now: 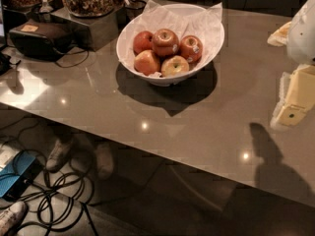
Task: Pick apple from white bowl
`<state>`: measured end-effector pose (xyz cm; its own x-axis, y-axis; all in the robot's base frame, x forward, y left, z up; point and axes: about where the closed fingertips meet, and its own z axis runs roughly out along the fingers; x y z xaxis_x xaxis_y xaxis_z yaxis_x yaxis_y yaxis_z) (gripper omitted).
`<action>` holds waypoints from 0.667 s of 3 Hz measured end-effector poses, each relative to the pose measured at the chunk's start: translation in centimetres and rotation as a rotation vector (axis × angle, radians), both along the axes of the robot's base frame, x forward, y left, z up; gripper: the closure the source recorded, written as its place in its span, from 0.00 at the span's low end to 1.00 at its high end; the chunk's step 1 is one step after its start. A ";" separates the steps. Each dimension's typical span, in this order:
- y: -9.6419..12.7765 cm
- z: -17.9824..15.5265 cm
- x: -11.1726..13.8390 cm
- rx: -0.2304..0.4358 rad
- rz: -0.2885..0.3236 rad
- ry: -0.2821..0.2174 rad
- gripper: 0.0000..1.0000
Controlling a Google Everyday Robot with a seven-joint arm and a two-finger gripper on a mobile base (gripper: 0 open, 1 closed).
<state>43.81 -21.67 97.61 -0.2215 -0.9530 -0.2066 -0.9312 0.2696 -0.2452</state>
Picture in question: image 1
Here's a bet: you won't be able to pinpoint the white shoe bottom left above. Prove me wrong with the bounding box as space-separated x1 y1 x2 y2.
0 201 28 236

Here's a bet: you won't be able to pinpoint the dark cup with spoon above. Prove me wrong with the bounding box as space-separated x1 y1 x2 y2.
116 0 148 22

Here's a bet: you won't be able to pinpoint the metal scoop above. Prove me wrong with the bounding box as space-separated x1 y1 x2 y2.
39 0 53 14

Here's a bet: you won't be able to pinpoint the front yellow-red apple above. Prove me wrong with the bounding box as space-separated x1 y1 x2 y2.
160 55 189 77

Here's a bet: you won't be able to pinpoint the black floor cables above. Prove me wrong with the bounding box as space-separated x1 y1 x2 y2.
0 115 99 236

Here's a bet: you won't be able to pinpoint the white shoe under table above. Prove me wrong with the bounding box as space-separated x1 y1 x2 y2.
45 139 74 173

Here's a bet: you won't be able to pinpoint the grey metal box stand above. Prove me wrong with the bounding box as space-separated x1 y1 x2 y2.
51 8 119 51

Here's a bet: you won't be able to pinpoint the black VR headset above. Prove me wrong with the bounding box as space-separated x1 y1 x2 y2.
9 20 73 61

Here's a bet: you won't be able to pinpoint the black headset cable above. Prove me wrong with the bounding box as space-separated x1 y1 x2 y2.
53 47 91 69

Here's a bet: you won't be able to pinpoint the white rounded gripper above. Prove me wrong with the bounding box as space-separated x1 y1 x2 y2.
267 0 315 131

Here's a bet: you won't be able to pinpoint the right red apple with sticker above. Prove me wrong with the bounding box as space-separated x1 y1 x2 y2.
179 35 203 63

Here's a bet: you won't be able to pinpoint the blue box on floor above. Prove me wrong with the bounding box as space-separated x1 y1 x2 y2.
0 152 35 201

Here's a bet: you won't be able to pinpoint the white paper liner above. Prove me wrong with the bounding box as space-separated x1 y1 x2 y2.
118 0 223 79

